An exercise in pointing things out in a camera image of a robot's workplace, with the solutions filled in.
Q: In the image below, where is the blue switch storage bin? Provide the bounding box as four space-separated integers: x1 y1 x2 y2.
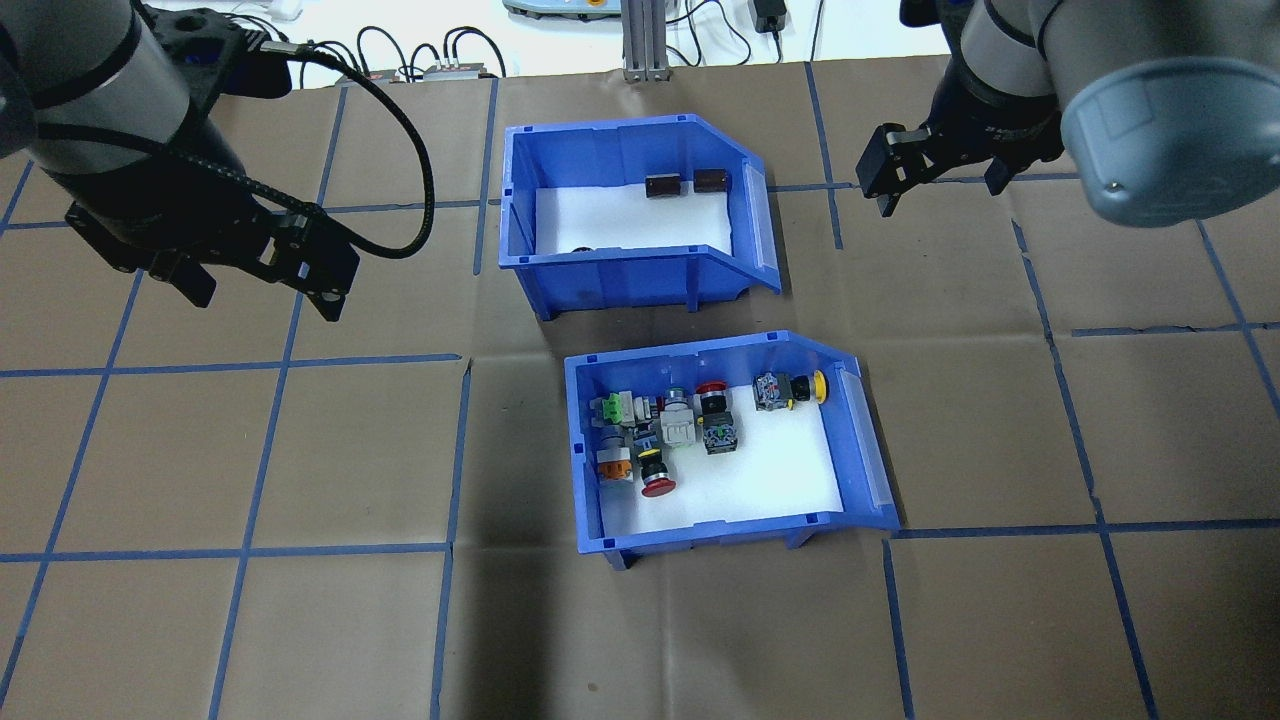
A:
563 330 901 571

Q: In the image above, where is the blue battery storage bin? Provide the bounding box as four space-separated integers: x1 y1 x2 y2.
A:
498 113 784 322

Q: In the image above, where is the white foam bin liner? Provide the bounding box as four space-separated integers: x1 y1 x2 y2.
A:
533 185 736 258
598 385 846 531

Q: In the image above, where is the grey blue teach pendant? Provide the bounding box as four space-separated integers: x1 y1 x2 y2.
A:
503 0 623 21

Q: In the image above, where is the red mushroom emergency button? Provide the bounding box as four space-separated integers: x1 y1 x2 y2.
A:
630 425 679 499

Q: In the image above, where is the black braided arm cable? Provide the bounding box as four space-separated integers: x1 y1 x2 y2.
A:
30 38 437 263

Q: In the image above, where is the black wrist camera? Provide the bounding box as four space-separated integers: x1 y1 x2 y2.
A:
898 0 966 29
140 5 293 103

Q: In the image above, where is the yellow pushbutton switch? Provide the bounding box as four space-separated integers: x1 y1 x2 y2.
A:
753 369 830 413

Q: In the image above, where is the aluminium profile post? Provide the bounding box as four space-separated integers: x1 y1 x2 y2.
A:
621 0 670 84

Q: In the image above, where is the green white block switch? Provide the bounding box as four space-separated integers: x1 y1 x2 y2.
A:
596 391 656 431

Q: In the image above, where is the red flat pushbutton switch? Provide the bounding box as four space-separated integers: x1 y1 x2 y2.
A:
695 381 741 456

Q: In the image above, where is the white block pushbutton switch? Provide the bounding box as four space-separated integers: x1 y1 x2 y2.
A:
655 388 699 451

